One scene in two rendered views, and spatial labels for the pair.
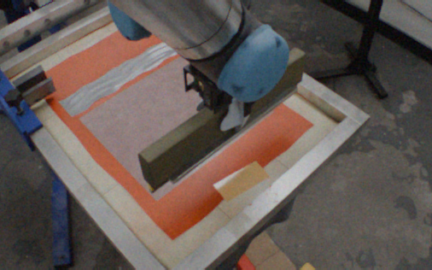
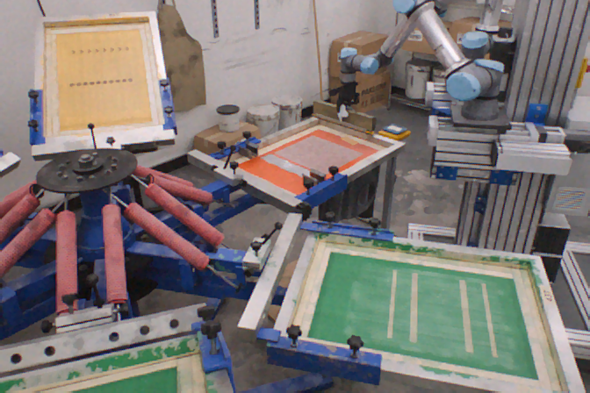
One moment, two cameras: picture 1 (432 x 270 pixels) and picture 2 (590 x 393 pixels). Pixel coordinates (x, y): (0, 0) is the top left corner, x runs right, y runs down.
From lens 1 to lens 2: 2.46 m
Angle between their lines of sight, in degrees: 71
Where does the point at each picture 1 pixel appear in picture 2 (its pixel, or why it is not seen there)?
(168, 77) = (293, 156)
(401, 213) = (271, 212)
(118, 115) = (321, 165)
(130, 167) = (349, 160)
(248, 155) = (336, 139)
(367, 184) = (248, 223)
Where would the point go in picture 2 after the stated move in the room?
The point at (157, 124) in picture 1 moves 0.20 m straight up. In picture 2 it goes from (325, 156) to (326, 118)
